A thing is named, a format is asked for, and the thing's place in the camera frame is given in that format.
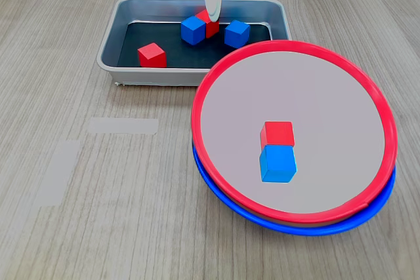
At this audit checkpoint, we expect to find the red cube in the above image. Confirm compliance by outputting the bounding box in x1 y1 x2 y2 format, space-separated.
259 121 295 148
195 9 220 39
137 43 167 68

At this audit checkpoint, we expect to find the blue cube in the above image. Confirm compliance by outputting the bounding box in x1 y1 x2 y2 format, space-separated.
259 144 298 184
224 20 251 49
180 15 207 46

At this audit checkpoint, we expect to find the white plate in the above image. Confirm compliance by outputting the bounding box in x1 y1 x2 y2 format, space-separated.
191 39 399 224
192 135 397 237

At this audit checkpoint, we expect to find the black mat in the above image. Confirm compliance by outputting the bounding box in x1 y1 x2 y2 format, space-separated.
117 21 273 70

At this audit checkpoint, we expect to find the steel tray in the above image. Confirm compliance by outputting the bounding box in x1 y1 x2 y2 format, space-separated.
96 0 293 88

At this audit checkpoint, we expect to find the translucent tape strip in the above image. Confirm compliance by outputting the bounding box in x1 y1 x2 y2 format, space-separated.
89 117 159 135
38 140 81 208

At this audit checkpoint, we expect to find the white plate, blue rim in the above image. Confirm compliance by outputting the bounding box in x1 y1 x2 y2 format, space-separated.
192 135 397 237

